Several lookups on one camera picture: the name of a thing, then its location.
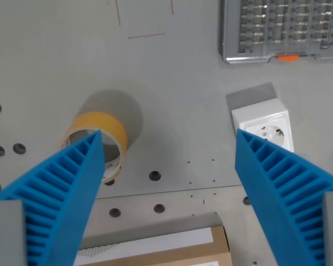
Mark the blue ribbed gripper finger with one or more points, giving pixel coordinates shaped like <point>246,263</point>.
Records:
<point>280,180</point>
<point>69,177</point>

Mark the brown cardboard box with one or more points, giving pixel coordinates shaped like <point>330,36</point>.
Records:
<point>183,246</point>

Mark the yellow tape roll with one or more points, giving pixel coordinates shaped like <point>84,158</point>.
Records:
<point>111,130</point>

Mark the grey screw organizer box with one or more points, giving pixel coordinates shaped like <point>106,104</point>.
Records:
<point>285,27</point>

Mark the white wall socket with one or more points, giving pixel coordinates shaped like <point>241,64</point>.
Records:
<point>266,124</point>

